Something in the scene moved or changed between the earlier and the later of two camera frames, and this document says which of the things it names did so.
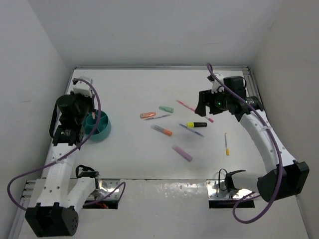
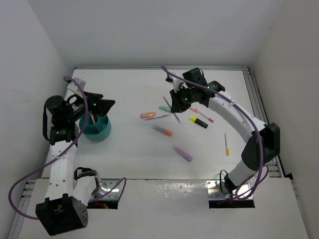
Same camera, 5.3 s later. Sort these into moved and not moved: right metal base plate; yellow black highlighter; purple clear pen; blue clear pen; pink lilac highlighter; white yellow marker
Moved: yellow black highlighter; blue clear pen
Not moved: pink lilac highlighter; white yellow marker; right metal base plate; purple clear pen
